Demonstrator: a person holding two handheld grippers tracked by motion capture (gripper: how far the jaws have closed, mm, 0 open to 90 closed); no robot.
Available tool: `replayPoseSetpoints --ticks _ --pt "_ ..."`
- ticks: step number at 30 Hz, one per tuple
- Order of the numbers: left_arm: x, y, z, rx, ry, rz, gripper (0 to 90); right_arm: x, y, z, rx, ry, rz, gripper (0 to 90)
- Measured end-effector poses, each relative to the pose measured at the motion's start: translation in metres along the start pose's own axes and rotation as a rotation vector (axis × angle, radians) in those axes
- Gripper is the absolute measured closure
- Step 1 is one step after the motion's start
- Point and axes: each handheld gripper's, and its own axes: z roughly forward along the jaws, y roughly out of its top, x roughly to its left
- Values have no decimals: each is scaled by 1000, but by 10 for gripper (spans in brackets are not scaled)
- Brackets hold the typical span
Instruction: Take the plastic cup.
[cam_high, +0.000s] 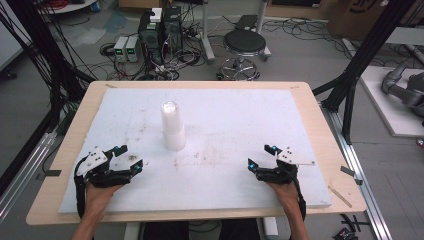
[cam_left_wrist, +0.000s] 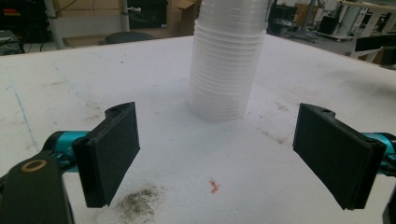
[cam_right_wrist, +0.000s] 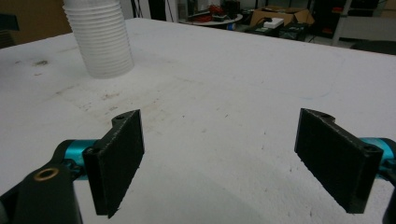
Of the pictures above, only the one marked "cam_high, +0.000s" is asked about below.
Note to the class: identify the black metal frame post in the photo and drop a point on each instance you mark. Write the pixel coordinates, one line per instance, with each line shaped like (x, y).
(363, 56)

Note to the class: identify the grey metal stand leg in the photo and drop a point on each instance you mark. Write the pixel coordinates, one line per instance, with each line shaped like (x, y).
(207, 33)
(263, 30)

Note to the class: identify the dark tape piece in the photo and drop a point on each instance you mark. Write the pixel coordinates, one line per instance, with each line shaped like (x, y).
(53, 172)

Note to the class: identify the white table leg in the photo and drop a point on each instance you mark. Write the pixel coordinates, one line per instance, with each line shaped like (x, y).
(270, 228)

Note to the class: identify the black round stool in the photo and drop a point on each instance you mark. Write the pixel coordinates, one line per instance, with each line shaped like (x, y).
(244, 43)

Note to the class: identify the small white box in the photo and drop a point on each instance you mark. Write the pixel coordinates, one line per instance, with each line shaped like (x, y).
(155, 15)

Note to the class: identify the person's left hand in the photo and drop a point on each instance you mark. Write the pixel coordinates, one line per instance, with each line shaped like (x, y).
(97, 198)

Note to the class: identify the white plastic cup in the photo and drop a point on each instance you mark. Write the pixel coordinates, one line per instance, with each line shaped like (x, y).
(170, 115)
(175, 140)

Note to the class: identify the black computer tower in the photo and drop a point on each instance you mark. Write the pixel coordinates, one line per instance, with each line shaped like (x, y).
(172, 30)
(150, 40)

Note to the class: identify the grey bench power supply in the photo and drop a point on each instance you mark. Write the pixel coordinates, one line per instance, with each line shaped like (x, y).
(120, 49)
(132, 49)

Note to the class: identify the thin wooden stick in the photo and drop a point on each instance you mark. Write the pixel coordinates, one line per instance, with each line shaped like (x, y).
(340, 196)

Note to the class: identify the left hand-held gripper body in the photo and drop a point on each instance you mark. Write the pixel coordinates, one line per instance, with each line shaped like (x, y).
(100, 178)

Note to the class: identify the grey tape piece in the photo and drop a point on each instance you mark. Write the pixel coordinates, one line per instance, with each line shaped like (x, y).
(347, 171)

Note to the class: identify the cardboard box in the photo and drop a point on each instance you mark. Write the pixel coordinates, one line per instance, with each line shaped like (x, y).
(360, 16)

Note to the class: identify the aluminium floor rail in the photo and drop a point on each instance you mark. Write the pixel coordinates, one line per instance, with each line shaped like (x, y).
(360, 173)
(26, 173)

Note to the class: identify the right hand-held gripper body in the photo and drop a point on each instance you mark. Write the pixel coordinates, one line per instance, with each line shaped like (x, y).
(278, 175)

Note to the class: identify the white foam board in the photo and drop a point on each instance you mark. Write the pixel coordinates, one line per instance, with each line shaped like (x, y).
(226, 133)

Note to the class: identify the white floor platform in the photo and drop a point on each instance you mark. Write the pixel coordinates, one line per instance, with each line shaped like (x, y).
(390, 113)

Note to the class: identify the person's right hand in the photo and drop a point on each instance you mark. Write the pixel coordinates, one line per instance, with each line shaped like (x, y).
(286, 196)

